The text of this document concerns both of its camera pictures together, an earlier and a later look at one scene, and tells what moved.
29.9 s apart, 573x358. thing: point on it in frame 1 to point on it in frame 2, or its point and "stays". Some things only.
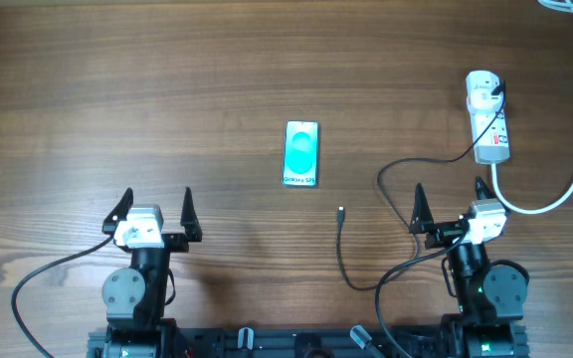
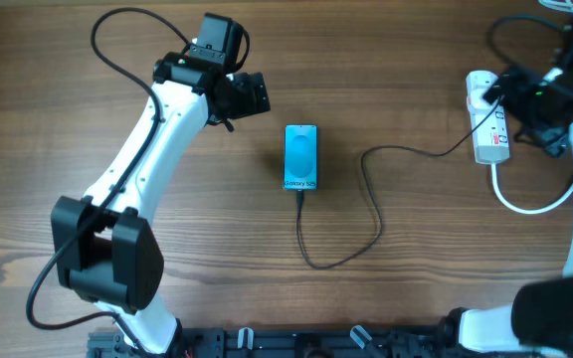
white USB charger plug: (479, 86) stays
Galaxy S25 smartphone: (300, 153) stays
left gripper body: (173, 243) to (240, 103)
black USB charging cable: (398, 212) to (374, 190)
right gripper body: (444, 235) to (527, 102)
